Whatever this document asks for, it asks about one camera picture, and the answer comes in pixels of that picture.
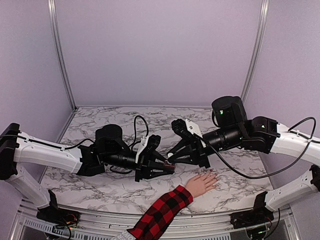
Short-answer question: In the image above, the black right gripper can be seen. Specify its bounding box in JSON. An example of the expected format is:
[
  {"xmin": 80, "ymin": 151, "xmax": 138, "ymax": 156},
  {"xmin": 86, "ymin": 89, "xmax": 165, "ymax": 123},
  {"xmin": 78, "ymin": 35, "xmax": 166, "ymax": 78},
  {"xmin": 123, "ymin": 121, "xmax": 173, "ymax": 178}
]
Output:
[{"xmin": 167, "ymin": 125, "xmax": 244, "ymax": 170}]

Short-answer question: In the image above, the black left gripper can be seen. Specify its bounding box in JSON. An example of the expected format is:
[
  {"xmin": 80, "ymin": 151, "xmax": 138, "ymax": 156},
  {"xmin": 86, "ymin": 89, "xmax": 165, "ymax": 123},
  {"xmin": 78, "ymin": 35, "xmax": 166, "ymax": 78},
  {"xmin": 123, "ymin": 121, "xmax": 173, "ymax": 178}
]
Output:
[{"xmin": 102, "ymin": 148, "xmax": 175, "ymax": 183}]

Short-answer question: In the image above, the red glitter nail polish bottle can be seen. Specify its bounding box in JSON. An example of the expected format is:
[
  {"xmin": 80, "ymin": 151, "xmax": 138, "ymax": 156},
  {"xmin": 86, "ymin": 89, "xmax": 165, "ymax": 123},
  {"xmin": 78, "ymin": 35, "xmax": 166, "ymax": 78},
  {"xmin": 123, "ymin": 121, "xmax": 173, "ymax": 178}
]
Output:
[{"xmin": 163, "ymin": 161, "xmax": 176, "ymax": 171}]

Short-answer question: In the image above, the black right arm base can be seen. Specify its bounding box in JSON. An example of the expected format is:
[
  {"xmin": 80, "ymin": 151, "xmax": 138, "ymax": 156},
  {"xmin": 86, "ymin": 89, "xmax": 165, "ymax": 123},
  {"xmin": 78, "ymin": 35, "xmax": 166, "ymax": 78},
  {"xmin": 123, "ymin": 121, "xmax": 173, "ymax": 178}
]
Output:
[{"xmin": 230, "ymin": 191, "xmax": 275, "ymax": 229}]

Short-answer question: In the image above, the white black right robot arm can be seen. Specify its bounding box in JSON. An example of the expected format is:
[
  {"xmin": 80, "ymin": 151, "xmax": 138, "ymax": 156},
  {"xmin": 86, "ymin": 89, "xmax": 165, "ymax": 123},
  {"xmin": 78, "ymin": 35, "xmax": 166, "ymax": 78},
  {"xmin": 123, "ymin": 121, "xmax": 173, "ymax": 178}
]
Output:
[{"xmin": 167, "ymin": 96, "xmax": 320, "ymax": 224}]

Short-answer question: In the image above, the red black plaid sleeve forearm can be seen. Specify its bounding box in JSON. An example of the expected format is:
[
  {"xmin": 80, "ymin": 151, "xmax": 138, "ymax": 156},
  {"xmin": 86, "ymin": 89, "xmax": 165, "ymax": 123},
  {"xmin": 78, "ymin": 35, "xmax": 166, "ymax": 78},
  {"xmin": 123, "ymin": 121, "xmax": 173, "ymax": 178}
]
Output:
[{"xmin": 127, "ymin": 185, "xmax": 193, "ymax": 240}]

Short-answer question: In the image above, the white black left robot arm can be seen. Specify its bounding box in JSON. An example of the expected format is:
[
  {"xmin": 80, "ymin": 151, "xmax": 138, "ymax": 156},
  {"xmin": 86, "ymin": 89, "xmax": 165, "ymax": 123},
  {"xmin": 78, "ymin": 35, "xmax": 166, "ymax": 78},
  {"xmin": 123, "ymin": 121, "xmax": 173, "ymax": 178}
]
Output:
[{"xmin": 0, "ymin": 123, "xmax": 175, "ymax": 223}]

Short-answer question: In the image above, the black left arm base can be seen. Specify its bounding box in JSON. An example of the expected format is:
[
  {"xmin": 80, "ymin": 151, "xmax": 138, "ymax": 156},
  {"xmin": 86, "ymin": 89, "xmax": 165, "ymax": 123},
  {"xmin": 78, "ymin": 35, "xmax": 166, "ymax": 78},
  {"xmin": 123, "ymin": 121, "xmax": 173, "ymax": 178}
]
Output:
[{"xmin": 36, "ymin": 190, "xmax": 80, "ymax": 227}]

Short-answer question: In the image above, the person's bare hand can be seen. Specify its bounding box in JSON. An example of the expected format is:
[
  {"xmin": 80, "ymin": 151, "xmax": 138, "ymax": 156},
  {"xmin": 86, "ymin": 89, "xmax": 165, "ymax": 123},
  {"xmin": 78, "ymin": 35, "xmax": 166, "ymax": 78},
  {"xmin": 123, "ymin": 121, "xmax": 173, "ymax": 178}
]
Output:
[{"xmin": 185, "ymin": 171, "xmax": 218, "ymax": 198}]

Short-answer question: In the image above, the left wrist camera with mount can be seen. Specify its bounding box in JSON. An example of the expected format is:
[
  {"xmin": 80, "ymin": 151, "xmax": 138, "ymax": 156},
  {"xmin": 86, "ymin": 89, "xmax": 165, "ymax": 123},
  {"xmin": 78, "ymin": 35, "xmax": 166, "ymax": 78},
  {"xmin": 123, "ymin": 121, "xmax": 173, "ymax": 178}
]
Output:
[{"xmin": 135, "ymin": 134, "xmax": 161, "ymax": 165}]

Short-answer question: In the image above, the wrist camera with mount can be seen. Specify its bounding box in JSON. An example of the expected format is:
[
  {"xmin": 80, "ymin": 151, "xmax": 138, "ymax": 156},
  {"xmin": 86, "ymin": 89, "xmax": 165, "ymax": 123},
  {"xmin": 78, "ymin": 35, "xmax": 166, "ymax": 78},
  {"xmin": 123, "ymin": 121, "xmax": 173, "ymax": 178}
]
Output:
[
  {"xmin": 135, "ymin": 134, "xmax": 161, "ymax": 165},
  {"xmin": 171, "ymin": 118, "xmax": 202, "ymax": 141}
]

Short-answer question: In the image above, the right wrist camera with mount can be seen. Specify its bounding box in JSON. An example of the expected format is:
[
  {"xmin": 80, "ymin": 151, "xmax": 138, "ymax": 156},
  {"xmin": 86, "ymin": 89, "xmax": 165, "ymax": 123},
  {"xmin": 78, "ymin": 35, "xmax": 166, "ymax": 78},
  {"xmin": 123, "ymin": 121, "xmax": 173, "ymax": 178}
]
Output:
[{"xmin": 171, "ymin": 118, "xmax": 202, "ymax": 141}]

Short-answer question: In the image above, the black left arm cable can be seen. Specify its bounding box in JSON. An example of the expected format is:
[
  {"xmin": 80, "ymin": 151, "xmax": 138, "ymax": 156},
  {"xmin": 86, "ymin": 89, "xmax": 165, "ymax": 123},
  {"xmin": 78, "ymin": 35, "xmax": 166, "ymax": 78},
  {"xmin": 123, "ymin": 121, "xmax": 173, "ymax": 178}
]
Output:
[{"xmin": 108, "ymin": 114, "xmax": 150, "ymax": 175}]

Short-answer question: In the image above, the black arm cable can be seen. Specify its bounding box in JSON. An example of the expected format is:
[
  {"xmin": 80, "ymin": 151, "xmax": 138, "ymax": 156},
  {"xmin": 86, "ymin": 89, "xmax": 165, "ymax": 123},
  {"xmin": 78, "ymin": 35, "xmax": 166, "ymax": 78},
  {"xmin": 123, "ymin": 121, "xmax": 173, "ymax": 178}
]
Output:
[
  {"xmin": 194, "ymin": 116, "xmax": 317, "ymax": 180},
  {"xmin": 108, "ymin": 114, "xmax": 150, "ymax": 175}
]

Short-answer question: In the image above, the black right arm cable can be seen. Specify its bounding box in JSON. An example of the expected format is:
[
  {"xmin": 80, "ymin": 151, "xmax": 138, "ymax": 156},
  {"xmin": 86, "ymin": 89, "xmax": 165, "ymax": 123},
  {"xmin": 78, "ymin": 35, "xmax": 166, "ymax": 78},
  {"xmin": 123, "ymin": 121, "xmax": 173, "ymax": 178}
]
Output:
[{"xmin": 194, "ymin": 116, "xmax": 317, "ymax": 180}]

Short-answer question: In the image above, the aluminium right rear frame post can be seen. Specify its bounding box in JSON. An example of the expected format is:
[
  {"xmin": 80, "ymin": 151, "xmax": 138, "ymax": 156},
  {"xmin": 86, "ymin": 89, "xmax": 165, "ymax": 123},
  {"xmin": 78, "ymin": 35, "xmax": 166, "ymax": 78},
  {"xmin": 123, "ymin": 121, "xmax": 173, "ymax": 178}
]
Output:
[{"xmin": 240, "ymin": 0, "xmax": 270, "ymax": 103}]

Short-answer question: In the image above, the aluminium frame post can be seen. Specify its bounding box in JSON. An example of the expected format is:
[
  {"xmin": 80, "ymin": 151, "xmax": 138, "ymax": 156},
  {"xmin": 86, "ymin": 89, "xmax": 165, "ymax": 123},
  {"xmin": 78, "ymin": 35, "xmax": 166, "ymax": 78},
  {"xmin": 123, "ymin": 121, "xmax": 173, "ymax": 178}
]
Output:
[
  {"xmin": 240, "ymin": 0, "xmax": 270, "ymax": 103},
  {"xmin": 47, "ymin": 0, "xmax": 77, "ymax": 112}
]

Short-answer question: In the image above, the aluminium left rear frame post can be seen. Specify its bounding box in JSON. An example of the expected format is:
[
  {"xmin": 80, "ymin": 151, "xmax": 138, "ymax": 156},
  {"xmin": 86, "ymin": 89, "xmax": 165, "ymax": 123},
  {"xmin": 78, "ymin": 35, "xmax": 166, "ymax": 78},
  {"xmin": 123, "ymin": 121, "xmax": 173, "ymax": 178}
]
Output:
[{"xmin": 47, "ymin": 0, "xmax": 77, "ymax": 112}]

